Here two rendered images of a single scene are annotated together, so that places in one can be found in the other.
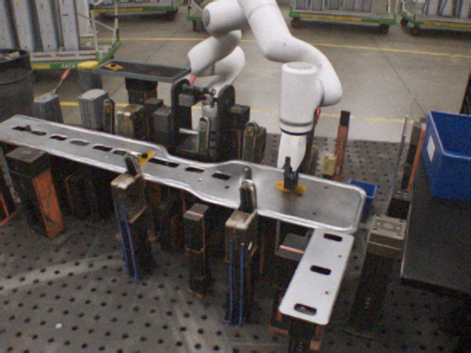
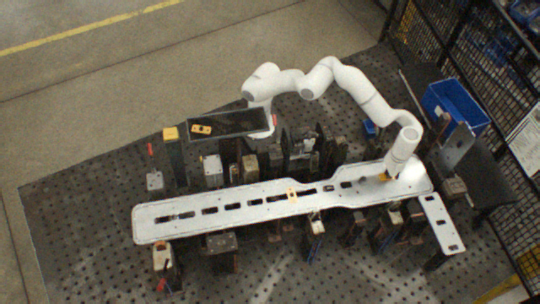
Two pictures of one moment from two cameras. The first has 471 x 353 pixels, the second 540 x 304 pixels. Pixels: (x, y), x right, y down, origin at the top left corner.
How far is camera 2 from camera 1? 1.55 m
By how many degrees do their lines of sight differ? 37
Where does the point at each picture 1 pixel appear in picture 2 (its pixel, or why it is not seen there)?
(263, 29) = (380, 114)
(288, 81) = (409, 146)
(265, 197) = (380, 188)
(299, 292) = (444, 240)
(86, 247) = (261, 260)
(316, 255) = (433, 214)
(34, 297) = not seen: outside the picture
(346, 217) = (423, 181)
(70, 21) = not seen: outside the picture
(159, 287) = (325, 255)
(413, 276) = (480, 207)
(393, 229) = (460, 186)
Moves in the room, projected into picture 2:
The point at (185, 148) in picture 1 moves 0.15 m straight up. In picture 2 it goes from (293, 167) to (296, 150)
